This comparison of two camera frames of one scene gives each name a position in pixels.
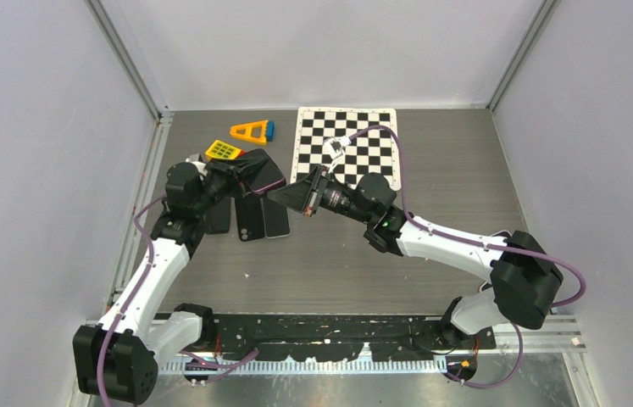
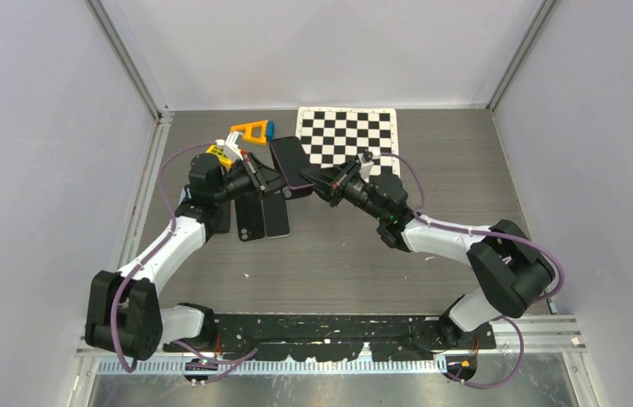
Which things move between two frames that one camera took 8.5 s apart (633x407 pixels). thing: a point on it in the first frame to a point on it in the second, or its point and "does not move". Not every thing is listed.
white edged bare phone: [275, 219] does not move
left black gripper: [247, 170] to [266, 179]
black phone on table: [218, 220] does not move
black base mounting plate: [332, 338] does not move
